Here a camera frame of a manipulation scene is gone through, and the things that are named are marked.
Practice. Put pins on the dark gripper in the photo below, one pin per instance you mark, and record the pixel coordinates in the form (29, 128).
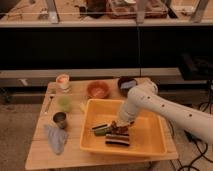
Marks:
(124, 124)

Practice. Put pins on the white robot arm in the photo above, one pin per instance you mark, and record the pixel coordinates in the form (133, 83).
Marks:
(144, 96)

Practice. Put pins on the green plastic cup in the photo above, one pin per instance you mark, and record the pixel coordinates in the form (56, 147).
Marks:
(64, 103)

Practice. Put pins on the small metal cup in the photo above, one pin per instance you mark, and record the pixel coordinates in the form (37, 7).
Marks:
(59, 119)

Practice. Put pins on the striped eggplant toy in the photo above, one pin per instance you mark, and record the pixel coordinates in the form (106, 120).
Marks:
(119, 139)

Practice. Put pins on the dark brown bowl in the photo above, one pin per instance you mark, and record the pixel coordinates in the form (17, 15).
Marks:
(121, 80)

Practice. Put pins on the yellow plastic bin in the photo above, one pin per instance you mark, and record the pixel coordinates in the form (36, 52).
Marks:
(146, 134)

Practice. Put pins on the blue sponge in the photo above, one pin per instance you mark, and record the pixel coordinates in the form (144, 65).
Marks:
(128, 85)

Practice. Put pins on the yellow lemon slice toy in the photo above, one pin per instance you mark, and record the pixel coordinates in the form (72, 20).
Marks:
(82, 107)

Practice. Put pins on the orange bowl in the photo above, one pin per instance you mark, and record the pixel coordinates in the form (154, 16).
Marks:
(98, 89)

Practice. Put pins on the grey blue cloth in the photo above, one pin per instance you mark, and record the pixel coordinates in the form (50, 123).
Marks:
(56, 137)

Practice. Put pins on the wooden table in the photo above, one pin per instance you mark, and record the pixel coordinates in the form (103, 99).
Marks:
(41, 156)

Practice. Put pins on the metal spoon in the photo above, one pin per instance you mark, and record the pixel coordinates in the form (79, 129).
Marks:
(48, 105)

